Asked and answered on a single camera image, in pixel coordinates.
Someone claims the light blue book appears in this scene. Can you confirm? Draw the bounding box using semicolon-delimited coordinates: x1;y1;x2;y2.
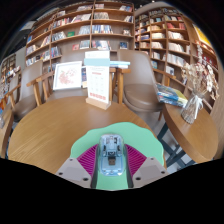
109;60;132;70

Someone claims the round wooden side table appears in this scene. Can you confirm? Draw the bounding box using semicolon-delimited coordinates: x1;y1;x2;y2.
162;103;219;164
0;109;15;159

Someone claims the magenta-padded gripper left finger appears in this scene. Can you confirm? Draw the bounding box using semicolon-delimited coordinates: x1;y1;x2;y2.
54;143;101;189

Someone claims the white standing desk calendar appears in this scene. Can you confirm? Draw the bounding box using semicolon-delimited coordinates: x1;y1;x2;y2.
83;49;112;111

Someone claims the stack of colourful magazines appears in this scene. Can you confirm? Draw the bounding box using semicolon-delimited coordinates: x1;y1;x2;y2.
155;83;189;108

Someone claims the green smiley mouse pad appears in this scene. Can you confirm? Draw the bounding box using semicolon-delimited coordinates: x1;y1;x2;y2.
69;121;166;192

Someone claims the dark cover book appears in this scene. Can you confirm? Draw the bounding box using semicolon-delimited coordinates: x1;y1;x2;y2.
80;65;88;89

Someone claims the small distant bookshelf unit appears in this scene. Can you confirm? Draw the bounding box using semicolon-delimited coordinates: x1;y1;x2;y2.
0;54;21;84

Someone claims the transparent blue computer mouse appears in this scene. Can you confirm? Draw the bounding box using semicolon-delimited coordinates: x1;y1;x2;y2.
97;133;128;177

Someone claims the white framed floral picture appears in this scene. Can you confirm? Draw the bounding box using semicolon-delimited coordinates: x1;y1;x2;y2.
52;60;83;91

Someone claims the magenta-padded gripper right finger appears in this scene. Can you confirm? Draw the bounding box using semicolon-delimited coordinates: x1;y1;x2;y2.
123;143;170;189

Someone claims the curved wooden bookshelf unit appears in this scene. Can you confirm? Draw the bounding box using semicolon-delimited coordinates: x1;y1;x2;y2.
133;7;224;111

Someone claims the glass vase with beige flowers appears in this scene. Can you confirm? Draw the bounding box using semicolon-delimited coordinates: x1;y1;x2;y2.
180;63;219;125

